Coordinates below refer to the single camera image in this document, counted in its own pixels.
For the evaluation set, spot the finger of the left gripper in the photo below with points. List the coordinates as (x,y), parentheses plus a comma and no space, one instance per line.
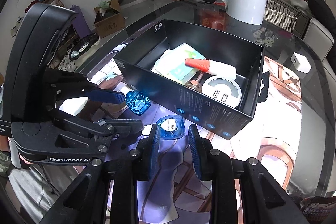
(105,96)
(116,128)

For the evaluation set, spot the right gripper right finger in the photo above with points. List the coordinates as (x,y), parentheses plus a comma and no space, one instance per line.
(200,149)

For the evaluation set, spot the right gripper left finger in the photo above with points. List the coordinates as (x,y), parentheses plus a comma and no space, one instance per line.
(150,147)

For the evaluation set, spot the clear glass perfume vial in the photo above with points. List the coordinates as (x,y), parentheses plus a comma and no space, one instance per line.
(195,84)

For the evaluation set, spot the white tube red cap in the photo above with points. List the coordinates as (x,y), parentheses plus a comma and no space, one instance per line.
(211,67)

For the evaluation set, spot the blue bottle with face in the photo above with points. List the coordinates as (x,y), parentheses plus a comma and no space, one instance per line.
(171,127)

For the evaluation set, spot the blue bottle near box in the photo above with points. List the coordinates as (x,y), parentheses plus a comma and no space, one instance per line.
(137,102)

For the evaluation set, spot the wooden shoe rack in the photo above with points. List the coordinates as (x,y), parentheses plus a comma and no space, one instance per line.
(42,33)

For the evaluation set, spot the round white tin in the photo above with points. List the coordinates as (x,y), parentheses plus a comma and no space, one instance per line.
(223,90)

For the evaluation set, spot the black cardboard box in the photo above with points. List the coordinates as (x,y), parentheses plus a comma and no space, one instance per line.
(143,49)

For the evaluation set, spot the purple bag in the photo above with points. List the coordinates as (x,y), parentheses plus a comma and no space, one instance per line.
(79,23)

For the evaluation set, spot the anime print desk mat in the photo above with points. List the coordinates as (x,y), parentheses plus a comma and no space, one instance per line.
(176,195)

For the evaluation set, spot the brown cardboard box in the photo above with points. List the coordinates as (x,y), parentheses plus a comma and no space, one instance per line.
(109,18)

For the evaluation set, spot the green tissue pack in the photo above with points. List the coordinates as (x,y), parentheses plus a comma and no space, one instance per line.
(171,64)

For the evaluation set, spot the white power adapter cube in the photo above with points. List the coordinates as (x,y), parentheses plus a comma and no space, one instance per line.
(300,63)

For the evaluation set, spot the woven wicker basket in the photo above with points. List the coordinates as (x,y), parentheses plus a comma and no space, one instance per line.
(280,16)

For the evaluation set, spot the white sofa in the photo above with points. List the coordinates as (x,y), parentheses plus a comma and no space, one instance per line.
(321,41)

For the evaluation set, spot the black jacket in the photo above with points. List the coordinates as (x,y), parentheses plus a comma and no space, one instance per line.
(321,11)

